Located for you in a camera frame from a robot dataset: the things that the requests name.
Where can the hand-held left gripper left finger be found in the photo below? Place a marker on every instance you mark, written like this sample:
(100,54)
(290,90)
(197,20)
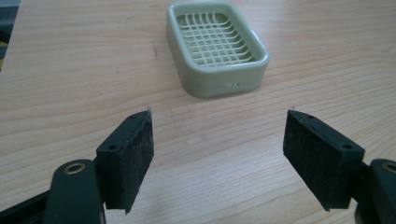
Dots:
(124,165)

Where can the pale green soap dish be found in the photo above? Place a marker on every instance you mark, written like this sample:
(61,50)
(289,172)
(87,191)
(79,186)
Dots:
(218,46)

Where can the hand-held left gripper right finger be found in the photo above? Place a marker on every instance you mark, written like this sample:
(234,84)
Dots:
(320,161)

